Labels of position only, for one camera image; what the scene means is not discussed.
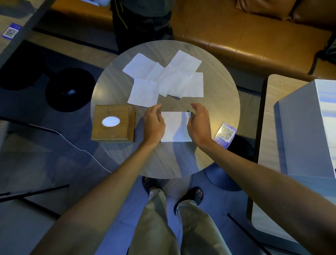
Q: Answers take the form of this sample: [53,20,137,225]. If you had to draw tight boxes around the person's left hand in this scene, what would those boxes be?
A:
[143,104,166,147]

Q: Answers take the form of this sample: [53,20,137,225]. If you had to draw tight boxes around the person's right hand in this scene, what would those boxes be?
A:
[187,103,213,149]

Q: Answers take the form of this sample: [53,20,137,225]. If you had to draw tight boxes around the white tissue sheet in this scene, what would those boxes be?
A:
[160,111,193,143]

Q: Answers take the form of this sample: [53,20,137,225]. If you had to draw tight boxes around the person's right forearm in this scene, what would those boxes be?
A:
[202,140,336,255]

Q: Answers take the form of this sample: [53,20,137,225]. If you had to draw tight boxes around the person's left forearm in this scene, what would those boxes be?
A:
[30,143,158,255]

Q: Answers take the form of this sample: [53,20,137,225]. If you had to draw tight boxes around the blue code card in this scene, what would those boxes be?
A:
[213,122,237,149]
[1,23,21,40]

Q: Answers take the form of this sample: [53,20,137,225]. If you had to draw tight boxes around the spread of white paper napkins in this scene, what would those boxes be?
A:
[122,50,204,108]

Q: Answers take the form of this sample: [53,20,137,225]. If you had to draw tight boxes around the wooden tissue box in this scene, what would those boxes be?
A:
[91,105,136,143]

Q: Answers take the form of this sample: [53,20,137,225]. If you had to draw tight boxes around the person's left black sandal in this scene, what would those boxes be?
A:
[142,177,162,196]

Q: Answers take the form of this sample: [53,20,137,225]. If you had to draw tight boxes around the person's black sandal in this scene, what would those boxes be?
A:
[173,187,204,216]
[142,177,162,196]

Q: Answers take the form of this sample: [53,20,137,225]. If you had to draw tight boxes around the grey round table base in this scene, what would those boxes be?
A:
[203,162,242,192]

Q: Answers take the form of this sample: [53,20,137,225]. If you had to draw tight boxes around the person's right black sandal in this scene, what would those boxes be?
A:
[173,187,204,216]

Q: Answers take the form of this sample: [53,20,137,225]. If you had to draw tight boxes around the rectangular wooden side table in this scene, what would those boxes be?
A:
[251,74,336,244]

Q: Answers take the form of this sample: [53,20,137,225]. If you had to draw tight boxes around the black round table base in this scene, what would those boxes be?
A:
[45,68,96,113]

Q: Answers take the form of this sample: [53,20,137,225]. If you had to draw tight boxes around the brown leather sofa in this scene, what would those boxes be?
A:
[50,0,336,82]

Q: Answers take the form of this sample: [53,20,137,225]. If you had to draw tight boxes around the person's left leg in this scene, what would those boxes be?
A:
[127,188,181,255]

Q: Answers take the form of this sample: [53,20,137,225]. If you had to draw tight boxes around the person's leg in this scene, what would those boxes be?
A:
[127,188,181,255]
[176,200,233,255]

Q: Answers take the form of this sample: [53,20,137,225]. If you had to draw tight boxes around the person's right leg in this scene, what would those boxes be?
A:
[176,200,233,255]

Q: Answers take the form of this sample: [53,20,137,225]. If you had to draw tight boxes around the grey white box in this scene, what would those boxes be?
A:
[274,79,336,180]

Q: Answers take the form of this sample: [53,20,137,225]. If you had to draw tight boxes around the brown leather cushion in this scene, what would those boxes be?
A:
[235,0,297,21]

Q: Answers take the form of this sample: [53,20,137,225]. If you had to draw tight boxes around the black metal floor bar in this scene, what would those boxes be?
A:
[0,184,70,203]

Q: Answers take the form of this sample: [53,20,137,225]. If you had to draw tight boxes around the wooden table with dark edge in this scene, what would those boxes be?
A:
[0,0,56,67]

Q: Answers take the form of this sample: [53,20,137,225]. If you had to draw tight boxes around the white floor cable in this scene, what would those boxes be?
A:
[25,123,112,173]

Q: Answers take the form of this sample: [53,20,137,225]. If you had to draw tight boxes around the black bag strap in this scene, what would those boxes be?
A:
[308,33,336,76]

